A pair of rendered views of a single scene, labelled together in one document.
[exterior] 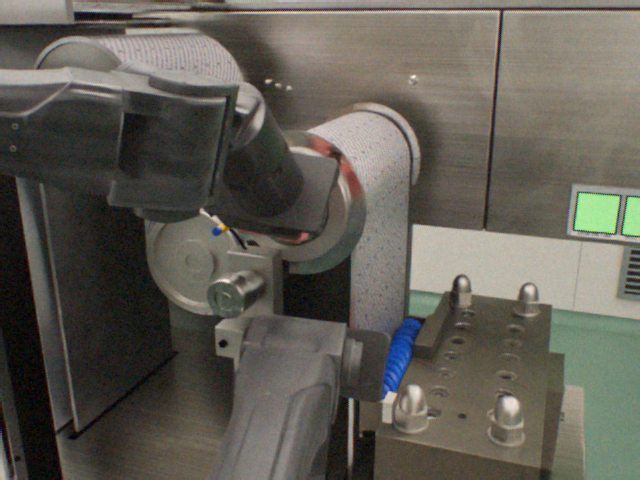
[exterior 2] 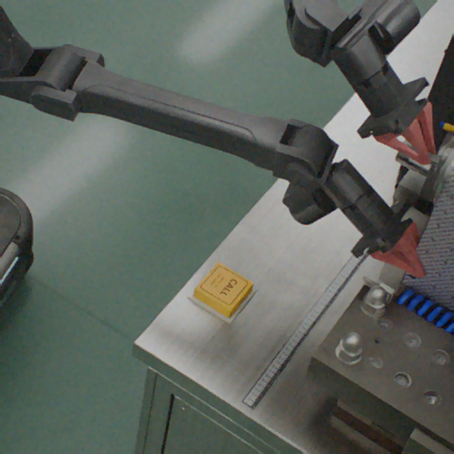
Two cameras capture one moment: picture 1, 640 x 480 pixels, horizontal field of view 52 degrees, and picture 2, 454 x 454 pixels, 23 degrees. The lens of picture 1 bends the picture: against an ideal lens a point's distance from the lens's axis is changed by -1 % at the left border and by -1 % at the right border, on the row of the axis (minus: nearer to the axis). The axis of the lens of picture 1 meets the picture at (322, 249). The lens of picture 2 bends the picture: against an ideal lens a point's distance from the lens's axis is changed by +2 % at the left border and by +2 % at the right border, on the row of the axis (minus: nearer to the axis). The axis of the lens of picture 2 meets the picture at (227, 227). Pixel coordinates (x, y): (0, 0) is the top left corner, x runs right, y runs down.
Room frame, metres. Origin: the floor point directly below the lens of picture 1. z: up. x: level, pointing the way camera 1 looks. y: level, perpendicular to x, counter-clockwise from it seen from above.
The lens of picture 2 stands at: (0.42, -1.09, 2.31)
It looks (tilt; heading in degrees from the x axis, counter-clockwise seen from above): 50 degrees down; 94
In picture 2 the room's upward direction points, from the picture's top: 12 degrees clockwise
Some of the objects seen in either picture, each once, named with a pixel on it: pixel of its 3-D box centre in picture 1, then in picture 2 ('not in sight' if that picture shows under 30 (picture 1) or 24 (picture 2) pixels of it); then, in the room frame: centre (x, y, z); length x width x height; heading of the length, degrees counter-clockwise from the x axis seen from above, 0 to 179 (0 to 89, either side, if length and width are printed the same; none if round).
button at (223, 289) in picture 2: not in sight; (223, 289); (0.36, -0.04, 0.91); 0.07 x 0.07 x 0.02; 70
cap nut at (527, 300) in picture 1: (528, 297); not in sight; (0.86, -0.29, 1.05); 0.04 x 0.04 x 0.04
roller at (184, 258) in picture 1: (245, 229); not in sight; (0.79, 0.10, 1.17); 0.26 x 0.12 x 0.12; 160
